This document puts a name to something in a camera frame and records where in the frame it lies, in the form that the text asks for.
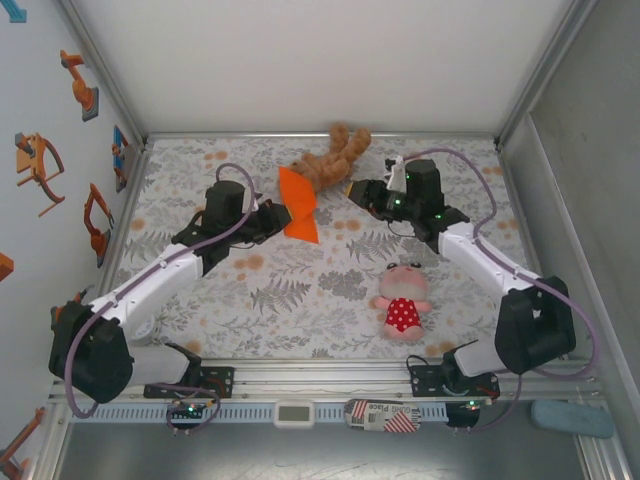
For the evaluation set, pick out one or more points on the blue wall sticker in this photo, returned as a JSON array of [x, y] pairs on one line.
[[17, 12]]

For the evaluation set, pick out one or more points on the white digital timer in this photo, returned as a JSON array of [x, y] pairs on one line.
[[294, 414]]

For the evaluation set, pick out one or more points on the orange claw gripper sticker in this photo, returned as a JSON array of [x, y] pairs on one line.
[[35, 160]]

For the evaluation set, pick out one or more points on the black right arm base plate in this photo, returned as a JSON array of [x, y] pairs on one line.
[[422, 382]]

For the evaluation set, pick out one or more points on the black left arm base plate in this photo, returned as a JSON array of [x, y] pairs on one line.
[[225, 382]]

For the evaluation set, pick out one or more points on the orange paper sheet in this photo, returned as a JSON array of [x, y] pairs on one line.
[[300, 210]]

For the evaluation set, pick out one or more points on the floral print tablecloth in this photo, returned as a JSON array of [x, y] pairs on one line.
[[225, 320]]

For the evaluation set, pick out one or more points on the blue grey case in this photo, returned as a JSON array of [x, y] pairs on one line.
[[572, 419]]

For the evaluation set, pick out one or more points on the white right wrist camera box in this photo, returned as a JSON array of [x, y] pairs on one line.
[[396, 175]]

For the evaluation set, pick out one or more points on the pink plush doll dotted dress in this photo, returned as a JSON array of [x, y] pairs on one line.
[[402, 312]]

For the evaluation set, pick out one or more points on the small LED circuit board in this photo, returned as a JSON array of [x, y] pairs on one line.
[[190, 410], [475, 405]]

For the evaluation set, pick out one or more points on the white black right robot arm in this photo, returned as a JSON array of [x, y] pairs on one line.
[[530, 325]]

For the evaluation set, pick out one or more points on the aluminium cage frame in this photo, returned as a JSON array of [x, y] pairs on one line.
[[320, 386]]

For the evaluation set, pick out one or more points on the orange block sticker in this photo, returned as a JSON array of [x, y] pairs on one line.
[[5, 267]]

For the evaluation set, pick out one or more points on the blue orange machine sticker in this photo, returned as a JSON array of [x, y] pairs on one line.
[[120, 155]]

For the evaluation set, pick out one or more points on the patterned printed pouch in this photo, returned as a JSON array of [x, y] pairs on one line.
[[382, 416]]

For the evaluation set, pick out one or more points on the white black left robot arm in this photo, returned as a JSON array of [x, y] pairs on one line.
[[150, 285]]

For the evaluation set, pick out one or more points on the brown teddy bear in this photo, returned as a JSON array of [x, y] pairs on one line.
[[335, 165]]

